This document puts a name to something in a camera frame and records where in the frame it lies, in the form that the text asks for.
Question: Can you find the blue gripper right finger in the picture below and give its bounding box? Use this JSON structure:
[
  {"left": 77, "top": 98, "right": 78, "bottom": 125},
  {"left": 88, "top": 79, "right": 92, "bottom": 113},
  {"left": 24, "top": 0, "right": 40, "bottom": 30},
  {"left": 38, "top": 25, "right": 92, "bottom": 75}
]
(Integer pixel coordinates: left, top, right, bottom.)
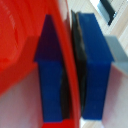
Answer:
[{"left": 69, "top": 10, "right": 116, "bottom": 122}]

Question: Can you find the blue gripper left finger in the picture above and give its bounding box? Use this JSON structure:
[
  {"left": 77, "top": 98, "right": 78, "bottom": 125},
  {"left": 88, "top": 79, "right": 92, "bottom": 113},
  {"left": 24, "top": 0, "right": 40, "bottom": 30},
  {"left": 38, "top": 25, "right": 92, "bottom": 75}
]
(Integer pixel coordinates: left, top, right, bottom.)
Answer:
[{"left": 33, "top": 14, "right": 68, "bottom": 123}]

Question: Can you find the red plastic bowl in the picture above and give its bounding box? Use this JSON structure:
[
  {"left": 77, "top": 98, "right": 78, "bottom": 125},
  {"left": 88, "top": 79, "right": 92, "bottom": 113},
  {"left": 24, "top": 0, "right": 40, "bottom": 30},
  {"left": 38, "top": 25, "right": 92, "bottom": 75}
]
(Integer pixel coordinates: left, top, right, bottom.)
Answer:
[{"left": 0, "top": 0, "right": 83, "bottom": 128}]

